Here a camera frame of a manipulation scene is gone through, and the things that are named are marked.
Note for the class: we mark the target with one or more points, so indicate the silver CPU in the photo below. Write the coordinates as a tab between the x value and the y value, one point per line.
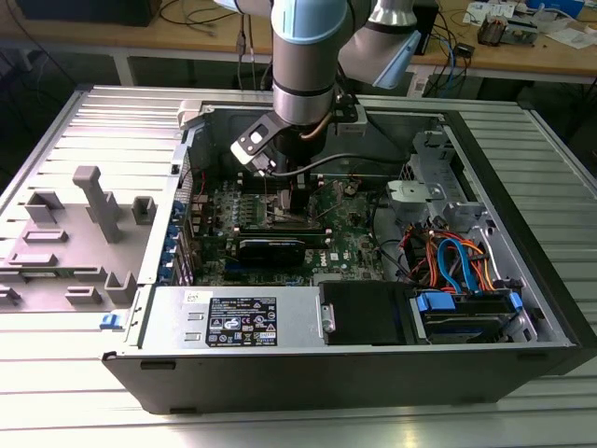
284	200

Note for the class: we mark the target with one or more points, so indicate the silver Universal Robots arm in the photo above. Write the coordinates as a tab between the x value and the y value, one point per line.
303	60

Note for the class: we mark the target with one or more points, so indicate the black RAM slot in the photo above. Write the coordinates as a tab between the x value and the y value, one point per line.
252	187
252	178

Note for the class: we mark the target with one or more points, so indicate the CPU socket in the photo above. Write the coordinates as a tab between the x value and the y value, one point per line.
280	217

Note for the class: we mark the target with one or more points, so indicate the round coin battery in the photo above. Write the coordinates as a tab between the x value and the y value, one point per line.
351	188

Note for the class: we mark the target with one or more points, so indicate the green motherboard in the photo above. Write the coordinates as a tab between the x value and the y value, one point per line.
345	233

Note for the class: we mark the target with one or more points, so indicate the black graphics card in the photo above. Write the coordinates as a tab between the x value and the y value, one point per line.
270	254

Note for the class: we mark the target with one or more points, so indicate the grey case latch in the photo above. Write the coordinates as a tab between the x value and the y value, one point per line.
191	114

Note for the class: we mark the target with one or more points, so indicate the small black box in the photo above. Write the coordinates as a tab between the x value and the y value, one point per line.
465	49

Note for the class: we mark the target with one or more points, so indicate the metal heat sink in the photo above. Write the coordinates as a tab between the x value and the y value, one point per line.
491	30

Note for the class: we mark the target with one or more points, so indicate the silver power supply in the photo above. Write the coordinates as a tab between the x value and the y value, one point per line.
172	326

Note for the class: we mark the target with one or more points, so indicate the white printed papers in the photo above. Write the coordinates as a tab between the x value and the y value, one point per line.
490	8

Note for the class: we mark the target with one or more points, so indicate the wooden desk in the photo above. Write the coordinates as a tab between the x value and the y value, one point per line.
93	35

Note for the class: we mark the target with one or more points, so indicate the black open PC case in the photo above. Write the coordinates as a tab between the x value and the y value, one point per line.
280	382

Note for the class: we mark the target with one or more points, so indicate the hard disk in blue carrier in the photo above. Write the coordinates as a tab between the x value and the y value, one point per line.
462	322

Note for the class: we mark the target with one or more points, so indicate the green circuit board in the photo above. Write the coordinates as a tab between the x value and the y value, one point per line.
520	33

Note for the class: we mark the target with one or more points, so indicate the grey parts rack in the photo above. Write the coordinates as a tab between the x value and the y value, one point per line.
79	252

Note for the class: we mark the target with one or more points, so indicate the large black computer box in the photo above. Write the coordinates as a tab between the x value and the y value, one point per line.
84	11

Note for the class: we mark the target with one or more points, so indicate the small blue clip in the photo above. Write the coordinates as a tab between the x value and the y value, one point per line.
111	321

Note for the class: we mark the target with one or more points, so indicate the white paper sheet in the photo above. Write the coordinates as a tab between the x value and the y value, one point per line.
571	37

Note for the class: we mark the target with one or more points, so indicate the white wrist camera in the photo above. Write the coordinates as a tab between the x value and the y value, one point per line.
252	140

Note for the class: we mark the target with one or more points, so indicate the silver metal bracket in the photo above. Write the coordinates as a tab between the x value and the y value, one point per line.
410	191

